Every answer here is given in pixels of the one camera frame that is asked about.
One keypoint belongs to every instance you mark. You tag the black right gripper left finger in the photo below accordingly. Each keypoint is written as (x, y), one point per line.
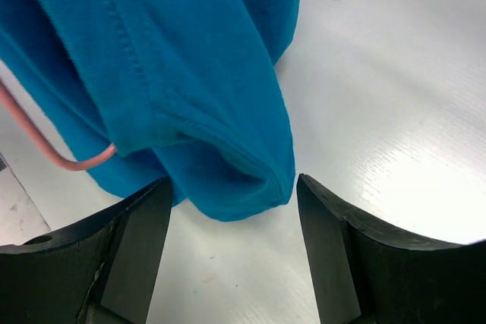
(101, 269)

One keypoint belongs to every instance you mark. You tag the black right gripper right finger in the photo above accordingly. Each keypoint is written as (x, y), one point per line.
(365, 270)

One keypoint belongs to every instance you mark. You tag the pink wire hanger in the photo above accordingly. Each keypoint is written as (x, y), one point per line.
(25, 123)

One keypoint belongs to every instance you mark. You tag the blue t-shirt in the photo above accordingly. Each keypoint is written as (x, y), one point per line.
(184, 89)

